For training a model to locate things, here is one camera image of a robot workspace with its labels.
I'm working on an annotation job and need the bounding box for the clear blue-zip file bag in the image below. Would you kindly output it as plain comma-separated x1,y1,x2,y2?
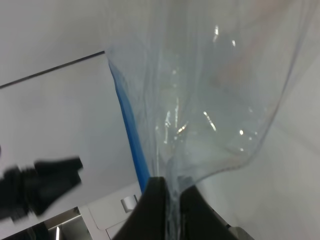
100,0,319,240

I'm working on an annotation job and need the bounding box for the white metal cabinet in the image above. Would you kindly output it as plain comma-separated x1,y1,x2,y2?
0,181,142,240

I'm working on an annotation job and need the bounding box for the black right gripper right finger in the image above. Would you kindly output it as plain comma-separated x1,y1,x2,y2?
180,186,237,240

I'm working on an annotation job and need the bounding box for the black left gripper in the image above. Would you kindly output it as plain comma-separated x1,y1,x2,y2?
0,156,83,220

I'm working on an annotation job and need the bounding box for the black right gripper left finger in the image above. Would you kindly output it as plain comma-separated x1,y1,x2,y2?
113,177,167,240

